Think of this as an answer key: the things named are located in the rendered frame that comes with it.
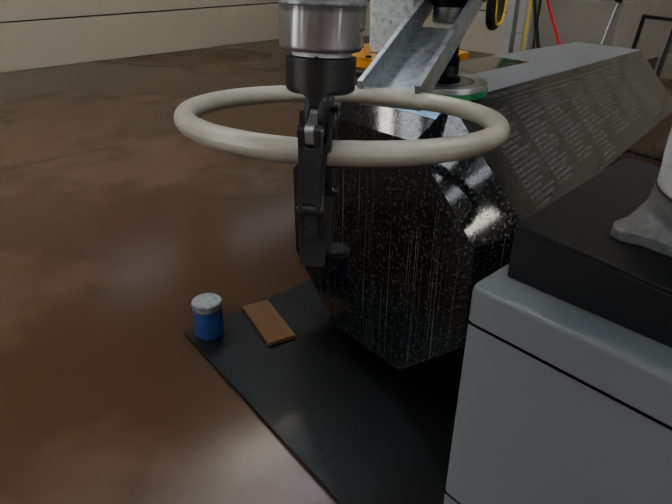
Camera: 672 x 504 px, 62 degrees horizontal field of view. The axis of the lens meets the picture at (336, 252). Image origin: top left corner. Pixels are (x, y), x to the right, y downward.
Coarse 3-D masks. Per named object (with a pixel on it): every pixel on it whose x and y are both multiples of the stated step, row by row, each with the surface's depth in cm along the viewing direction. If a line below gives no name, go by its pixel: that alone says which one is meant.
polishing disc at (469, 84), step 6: (462, 78) 142; (468, 78) 142; (474, 78) 142; (480, 78) 142; (438, 84) 136; (444, 84) 136; (450, 84) 136; (456, 84) 136; (462, 84) 136; (468, 84) 136; (474, 84) 136; (480, 84) 136; (486, 84) 136; (438, 90) 131; (444, 90) 131; (450, 90) 131; (456, 90) 131; (462, 90) 131; (468, 90) 131; (474, 90) 132; (480, 90) 134
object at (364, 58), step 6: (366, 48) 256; (354, 54) 241; (360, 54) 241; (366, 54) 241; (372, 54) 241; (462, 54) 243; (468, 54) 245; (360, 60) 234; (366, 60) 231; (372, 60) 229; (462, 60) 244; (360, 66) 235; (366, 66) 232
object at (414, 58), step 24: (480, 0) 132; (408, 24) 121; (456, 24) 116; (384, 48) 112; (408, 48) 121; (432, 48) 119; (456, 48) 119; (384, 72) 113; (408, 72) 113; (432, 72) 105
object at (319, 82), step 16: (288, 64) 58; (304, 64) 56; (320, 64) 56; (336, 64) 56; (352, 64) 58; (288, 80) 59; (304, 80) 57; (320, 80) 57; (336, 80) 57; (352, 80) 59; (320, 96) 57; (304, 112) 58; (320, 112) 58
